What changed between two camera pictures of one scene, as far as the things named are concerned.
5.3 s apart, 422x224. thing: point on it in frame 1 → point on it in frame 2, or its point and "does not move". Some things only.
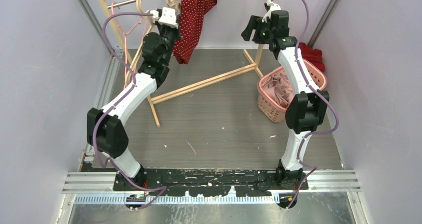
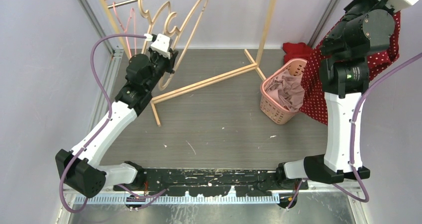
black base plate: (207, 181) does not move
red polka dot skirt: (196, 2) → (392, 52)
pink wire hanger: (125, 35) → (125, 30)
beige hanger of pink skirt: (146, 14) does not move
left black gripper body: (168, 37) → (160, 64)
